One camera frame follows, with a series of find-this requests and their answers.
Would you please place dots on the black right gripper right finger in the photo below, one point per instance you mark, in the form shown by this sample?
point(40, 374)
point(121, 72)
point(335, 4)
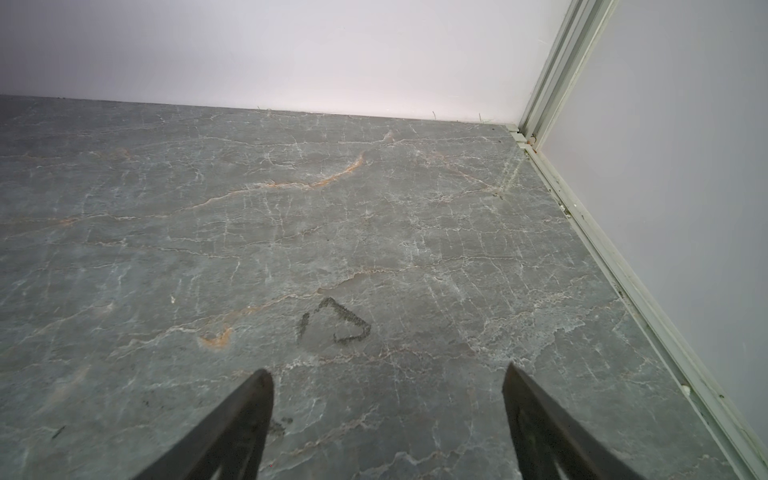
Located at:
point(549, 443)

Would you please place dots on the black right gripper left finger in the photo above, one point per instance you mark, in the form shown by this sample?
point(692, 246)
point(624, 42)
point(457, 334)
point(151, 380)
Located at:
point(226, 444)

